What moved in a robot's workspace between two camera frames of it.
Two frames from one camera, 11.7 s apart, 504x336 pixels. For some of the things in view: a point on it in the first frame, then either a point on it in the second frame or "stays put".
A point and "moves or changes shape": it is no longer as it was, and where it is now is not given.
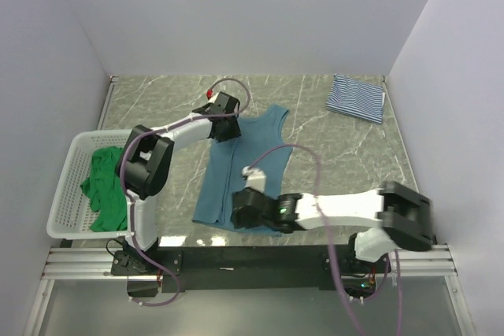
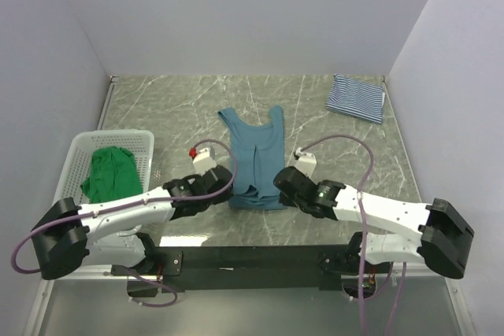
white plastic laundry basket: x=73 y=215 stays put
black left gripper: x=234 y=132 to x=224 y=198
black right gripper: x=240 y=219 to x=285 y=200
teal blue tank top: x=261 y=145 moves or changes shape
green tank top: x=105 y=191 stays put
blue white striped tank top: x=350 y=97 stays put
